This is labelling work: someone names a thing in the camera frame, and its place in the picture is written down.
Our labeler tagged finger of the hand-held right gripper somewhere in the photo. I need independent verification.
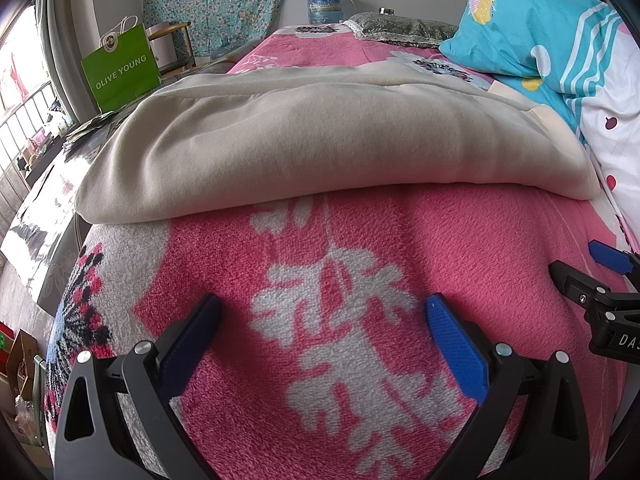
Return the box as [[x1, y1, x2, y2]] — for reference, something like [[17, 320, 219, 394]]
[[547, 259, 613, 306], [587, 240, 640, 276]]

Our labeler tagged green paper shopping bag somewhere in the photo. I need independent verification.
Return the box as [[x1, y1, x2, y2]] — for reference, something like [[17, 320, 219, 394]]
[[81, 16, 163, 111]]

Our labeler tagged pink patterned fleece blanket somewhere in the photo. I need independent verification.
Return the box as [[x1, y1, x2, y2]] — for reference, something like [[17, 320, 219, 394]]
[[42, 22, 640, 480]]

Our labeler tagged open cardboard box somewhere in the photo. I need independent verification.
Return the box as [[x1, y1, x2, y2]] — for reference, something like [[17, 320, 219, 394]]
[[7, 329, 41, 401]]

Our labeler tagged teal floral hanging cloth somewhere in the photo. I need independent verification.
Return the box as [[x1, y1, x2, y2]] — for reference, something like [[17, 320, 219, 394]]
[[144, 0, 298, 57]]

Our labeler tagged wooden chair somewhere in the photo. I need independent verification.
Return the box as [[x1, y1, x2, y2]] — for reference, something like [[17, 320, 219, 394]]
[[147, 21, 196, 73]]

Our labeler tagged pile of dark papers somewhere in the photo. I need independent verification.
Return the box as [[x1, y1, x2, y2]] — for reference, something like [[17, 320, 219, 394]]
[[65, 110, 126, 153]]

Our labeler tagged large clear water jug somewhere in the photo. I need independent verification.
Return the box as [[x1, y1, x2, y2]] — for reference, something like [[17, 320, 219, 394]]
[[306, 0, 345, 25]]

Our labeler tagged glass-topped table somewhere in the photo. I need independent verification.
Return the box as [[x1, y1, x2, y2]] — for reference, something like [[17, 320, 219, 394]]
[[0, 80, 166, 311]]

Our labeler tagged beige zip jacket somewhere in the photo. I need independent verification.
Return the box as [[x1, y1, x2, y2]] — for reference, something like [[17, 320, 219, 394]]
[[75, 62, 601, 223]]

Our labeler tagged window railing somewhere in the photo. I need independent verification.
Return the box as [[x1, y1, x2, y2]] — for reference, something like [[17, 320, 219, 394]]
[[0, 82, 66, 181]]

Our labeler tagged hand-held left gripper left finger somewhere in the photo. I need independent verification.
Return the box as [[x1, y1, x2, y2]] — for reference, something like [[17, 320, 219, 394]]
[[52, 292, 223, 480]]

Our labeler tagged grey-green embroidered pillow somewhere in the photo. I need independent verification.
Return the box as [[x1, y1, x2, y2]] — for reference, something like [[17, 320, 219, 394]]
[[342, 11, 458, 50]]

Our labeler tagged blue and pink quilt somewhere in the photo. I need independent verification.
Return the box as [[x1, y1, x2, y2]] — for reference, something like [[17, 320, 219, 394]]
[[439, 0, 626, 133]]

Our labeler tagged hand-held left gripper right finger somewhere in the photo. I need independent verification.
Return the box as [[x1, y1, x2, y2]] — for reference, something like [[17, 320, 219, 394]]
[[424, 292, 593, 480]]

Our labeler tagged grey curtain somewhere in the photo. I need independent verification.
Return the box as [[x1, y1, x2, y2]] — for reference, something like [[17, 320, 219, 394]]
[[37, 0, 96, 126]]

